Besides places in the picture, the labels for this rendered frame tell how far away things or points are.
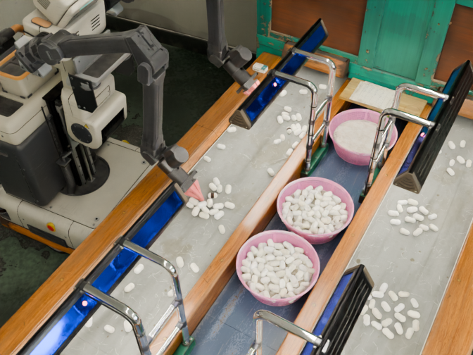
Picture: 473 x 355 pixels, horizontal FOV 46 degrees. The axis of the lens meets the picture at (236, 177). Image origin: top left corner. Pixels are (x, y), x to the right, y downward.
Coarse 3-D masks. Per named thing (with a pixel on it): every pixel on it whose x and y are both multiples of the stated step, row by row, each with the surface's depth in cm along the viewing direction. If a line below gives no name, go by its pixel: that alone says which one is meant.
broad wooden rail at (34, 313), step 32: (224, 96) 236; (192, 128) 222; (224, 128) 225; (192, 160) 212; (160, 192) 200; (128, 224) 190; (96, 256) 181; (64, 288) 173; (32, 320) 165; (0, 352) 159
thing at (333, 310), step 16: (352, 272) 136; (368, 272) 136; (336, 288) 137; (352, 288) 131; (368, 288) 136; (336, 304) 129; (352, 304) 131; (320, 320) 130; (336, 320) 126; (352, 320) 130; (336, 336) 125; (304, 352) 125; (320, 352) 120; (336, 352) 125
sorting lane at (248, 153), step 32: (288, 96) 239; (320, 96) 238; (256, 128) 225; (224, 160) 213; (256, 160) 213; (224, 192) 202; (256, 192) 202; (192, 224) 192; (224, 224) 192; (192, 256) 183; (160, 288) 175; (96, 320) 168; (64, 352) 161; (96, 352) 161; (128, 352) 161
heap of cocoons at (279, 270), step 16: (256, 256) 184; (272, 256) 182; (288, 256) 183; (304, 256) 181; (256, 272) 178; (272, 272) 179; (288, 272) 178; (304, 272) 179; (256, 288) 175; (272, 288) 174; (288, 288) 174; (304, 288) 174
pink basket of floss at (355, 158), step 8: (344, 112) 227; (360, 112) 228; (368, 112) 227; (376, 112) 226; (336, 120) 226; (344, 120) 229; (376, 120) 228; (392, 136) 220; (336, 144) 214; (392, 144) 213; (336, 152) 223; (344, 152) 215; (352, 152) 211; (344, 160) 221; (352, 160) 217; (360, 160) 215; (368, 160) 215
